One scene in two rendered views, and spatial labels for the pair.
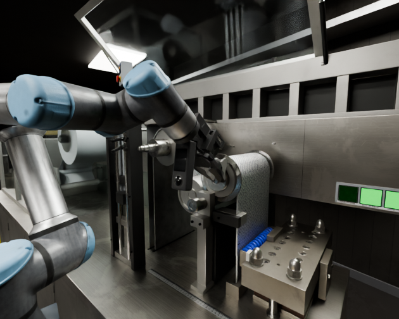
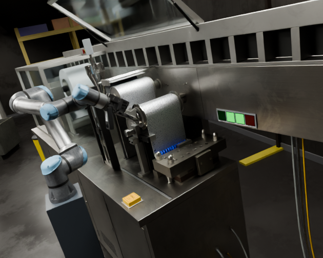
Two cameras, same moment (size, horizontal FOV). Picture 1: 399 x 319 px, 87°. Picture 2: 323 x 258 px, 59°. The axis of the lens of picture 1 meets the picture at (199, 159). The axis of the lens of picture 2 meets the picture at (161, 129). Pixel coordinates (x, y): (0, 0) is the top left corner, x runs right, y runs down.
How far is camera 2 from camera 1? 1.03 m
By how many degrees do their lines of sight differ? 23
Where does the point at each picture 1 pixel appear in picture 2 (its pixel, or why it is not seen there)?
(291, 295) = (166, 170)
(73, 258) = (78, 162)
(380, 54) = (219, 27)
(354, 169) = (222, 100)
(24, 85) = (43, 110)
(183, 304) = (132, 180)
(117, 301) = (103, 180)
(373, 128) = (224, 74)
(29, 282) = (63, 170)
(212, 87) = (148, 41)
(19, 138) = not seen: hidden behind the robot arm
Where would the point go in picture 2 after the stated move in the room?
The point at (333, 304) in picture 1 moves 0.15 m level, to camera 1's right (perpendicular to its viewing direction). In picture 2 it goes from (205, 177) to (234, 176)
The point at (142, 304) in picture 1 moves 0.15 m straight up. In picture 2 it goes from (113, 181) to (106, 158)
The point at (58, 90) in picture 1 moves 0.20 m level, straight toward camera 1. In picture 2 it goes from (52, 108) to (49, 119)
